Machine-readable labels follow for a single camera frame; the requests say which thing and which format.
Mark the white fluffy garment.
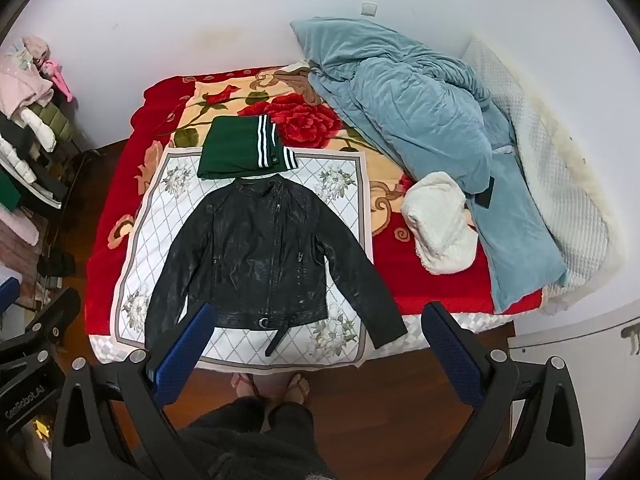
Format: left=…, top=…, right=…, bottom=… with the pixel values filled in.
left=401, top=171, right=478, bottom=276

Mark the person's dark fleece clothing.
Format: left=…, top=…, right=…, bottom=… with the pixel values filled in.
left=177, top=395, right=336, bottom=480

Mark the white checked bed sheet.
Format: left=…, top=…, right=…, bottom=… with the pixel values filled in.
left=87, top=312, right=516, bottom=368

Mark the white diamond-pattern cloth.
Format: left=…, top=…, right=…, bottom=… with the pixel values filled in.
left=110, top=147, right=373, bottom=371

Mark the stack of folded clothes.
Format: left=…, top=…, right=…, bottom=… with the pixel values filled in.
left=0, top=35, right=81, bottom=246

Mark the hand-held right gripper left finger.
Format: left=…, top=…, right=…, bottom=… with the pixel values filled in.
left=50, top=302, right=217, bottom=480

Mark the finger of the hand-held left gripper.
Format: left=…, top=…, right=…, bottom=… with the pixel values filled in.
left=0, top=287, right=82, bottom=361
left=0, top=276, right=22, bottom=313

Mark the black leather jacket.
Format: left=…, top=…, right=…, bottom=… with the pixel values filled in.
left=145, top=174, right=408, bottom=358

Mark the green white-striped garment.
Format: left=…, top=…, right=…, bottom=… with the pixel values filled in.
left=196, top=114, right=300, bottom=181

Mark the person's right foot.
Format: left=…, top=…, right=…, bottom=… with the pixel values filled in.
left=279, top=372, right=311, bottom=407

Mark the white quilted mattress pad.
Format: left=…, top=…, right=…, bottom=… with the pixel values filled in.
left=460, top=35, right=626, bottom=316

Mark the person's foot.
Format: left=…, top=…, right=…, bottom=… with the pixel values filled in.
left=279, top=372, right=311, bottom=407
left=231, top=372, right=259, bottom=402

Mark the bright pink garment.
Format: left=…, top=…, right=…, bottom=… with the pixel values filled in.
left=45, top=59, right=74, bottom=102

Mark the white cabinet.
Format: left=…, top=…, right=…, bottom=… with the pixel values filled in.
left=507, top=300, right=640, bottom=461

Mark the red floral blanket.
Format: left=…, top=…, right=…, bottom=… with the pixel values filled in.
left=82, top=62, right=543, bottom=336

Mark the blue quilt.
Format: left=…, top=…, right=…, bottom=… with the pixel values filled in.
left=307, top=50, right=568, bottom=313

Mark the person's left foot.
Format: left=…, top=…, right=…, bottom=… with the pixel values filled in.
left=231, top=372, right=259, bottom=402

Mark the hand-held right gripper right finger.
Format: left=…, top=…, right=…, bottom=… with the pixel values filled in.
left=421, top=301, right=587, bottom=480

